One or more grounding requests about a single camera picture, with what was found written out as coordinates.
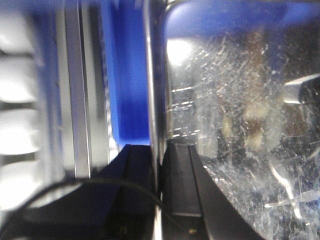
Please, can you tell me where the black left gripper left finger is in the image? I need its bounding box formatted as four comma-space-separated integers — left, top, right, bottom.
9, 145, 155, 240

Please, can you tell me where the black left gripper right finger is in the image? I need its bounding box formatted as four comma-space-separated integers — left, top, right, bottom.
160, 143, 262, 240

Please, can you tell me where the silver metal tray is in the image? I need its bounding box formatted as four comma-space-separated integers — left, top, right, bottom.
143, 0, 320, 240

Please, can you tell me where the white roller conveyor track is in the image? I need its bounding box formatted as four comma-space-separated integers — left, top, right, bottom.
0, 11, 42, 211

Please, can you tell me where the blue bin lower centre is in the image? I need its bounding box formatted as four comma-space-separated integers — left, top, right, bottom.
101, 0, 150, 146

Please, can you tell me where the thin black cable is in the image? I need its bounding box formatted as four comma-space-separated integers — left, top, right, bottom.
0, 178, 188, 240

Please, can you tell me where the grey metal divider rail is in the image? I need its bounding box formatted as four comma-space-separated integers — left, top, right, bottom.
56, 0, 110, 178

